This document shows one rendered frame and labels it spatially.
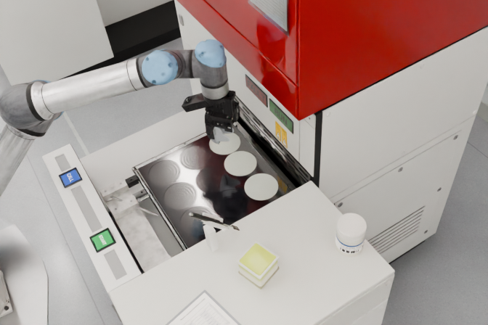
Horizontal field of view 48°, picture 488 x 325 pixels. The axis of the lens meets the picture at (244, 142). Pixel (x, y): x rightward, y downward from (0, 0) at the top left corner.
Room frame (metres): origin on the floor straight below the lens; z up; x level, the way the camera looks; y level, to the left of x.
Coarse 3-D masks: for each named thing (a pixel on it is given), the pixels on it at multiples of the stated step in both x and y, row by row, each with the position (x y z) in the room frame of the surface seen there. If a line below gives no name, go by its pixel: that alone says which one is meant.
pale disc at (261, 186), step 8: (256, 176) 1.03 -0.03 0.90; (264, 176) 1.03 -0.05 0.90; (272, 176) 1.03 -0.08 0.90; (248, 184) 1.00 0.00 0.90; (256, 184) 1.00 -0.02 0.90; (264, 184) 1.00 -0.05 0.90; (272, 184) 0.99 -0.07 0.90; (248, 192) 0.97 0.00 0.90; (256, 192) 0.97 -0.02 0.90; (264, 192) 0.97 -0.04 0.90; (272, 192) 0.97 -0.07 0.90
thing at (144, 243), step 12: (108, 204) 1.00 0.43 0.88; (132, 216) 0.95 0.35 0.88; (144, 216) 0.94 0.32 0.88; (120, 228) 0.91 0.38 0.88; (132, 228) 0.91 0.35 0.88; (144, 228) 0.90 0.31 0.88; (132, 240) 0.86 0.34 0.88; (144, 240) 0.86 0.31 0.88; (156, 240) 0.86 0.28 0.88; (132, 252) 0.84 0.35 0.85; (144, 252) 0.82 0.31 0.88; (156, 252) 0.82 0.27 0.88; (144, 264) 0.78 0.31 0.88
